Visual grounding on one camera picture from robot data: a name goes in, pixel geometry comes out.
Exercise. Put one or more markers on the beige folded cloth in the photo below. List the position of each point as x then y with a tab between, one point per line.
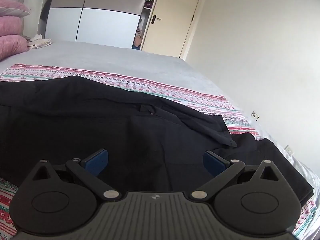
37	41

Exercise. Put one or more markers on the black pants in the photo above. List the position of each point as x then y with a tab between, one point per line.
100	117

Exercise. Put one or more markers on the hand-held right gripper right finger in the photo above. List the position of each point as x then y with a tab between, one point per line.
215	163

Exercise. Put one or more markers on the white wall socket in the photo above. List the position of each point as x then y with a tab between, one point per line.
289	150
255	115

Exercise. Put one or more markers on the cream door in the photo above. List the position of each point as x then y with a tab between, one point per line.
172	17

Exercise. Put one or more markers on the patterned red green blanket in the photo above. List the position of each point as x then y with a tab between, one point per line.
175	87

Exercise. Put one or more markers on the white grey wardrobe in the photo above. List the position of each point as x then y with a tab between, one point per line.
105	27

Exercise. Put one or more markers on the bed with grey cover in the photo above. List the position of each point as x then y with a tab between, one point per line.
125	55

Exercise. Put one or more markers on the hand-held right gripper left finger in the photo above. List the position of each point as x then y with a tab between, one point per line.
96	162

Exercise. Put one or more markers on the clothes on shelf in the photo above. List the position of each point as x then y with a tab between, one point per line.
138	33

